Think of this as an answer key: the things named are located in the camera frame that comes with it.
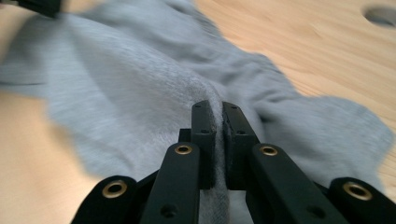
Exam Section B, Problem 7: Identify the grey fabric garment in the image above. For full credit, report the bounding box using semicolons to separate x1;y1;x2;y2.
0;0;395;224

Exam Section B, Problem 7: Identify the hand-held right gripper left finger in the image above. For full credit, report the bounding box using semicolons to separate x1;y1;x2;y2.
178;99;218;191

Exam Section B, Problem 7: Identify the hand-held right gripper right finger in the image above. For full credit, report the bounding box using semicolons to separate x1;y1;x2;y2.
220;101;262;191

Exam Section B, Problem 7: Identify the grey table cable grommet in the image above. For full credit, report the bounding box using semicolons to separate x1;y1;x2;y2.
361;4;396;30

